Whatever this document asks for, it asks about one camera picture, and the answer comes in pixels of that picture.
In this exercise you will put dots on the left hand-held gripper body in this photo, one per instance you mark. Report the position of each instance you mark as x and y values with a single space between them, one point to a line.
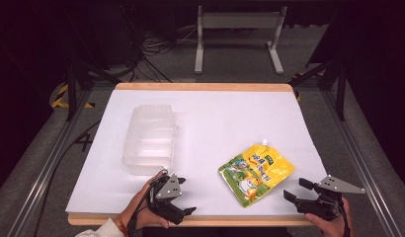
168 190

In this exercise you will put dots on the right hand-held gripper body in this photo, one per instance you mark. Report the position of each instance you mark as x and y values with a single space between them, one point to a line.
324 202

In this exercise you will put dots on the yellow green spouted pouch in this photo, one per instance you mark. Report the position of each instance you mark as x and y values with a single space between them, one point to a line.
256 173

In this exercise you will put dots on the clear plastic container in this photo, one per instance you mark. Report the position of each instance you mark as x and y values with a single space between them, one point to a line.
149 140

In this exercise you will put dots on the person's right hand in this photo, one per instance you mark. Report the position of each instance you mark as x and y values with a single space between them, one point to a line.
337 227

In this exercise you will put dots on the person's left hand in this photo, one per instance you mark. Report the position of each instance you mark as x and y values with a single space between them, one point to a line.
140 210

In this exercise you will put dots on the white table sheet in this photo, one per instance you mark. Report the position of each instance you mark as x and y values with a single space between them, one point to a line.
210 118

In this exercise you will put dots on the black metal stand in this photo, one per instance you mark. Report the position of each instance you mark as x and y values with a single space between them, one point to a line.
340 89
71 92

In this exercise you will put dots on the yellow black hazard tape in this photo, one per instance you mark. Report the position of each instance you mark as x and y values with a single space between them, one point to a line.
59 98

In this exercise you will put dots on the white metal stand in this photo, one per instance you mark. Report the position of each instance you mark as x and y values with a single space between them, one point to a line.
240 20

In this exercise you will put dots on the aluminium floor rail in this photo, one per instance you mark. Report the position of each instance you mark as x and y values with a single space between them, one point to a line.
45 171
365 171

